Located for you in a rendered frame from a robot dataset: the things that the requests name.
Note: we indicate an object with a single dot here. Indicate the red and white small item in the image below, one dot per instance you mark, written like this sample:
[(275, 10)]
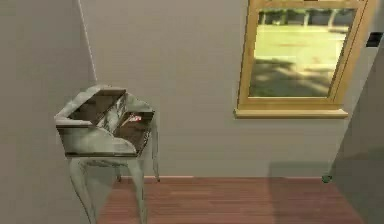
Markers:
[(135, 118)]

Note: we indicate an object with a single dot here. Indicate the pale green writing desk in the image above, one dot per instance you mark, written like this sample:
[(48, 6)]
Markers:
[(100, 140)]

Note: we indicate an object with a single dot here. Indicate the wooden framed window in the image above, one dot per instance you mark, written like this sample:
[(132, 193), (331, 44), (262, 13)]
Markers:
[(296, 56)]

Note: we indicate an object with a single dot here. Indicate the green door stop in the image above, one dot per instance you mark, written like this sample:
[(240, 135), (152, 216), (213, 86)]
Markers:
[(326, 179)]

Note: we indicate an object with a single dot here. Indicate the grey room door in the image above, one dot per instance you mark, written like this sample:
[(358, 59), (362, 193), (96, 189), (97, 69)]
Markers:
[(363, 140)]

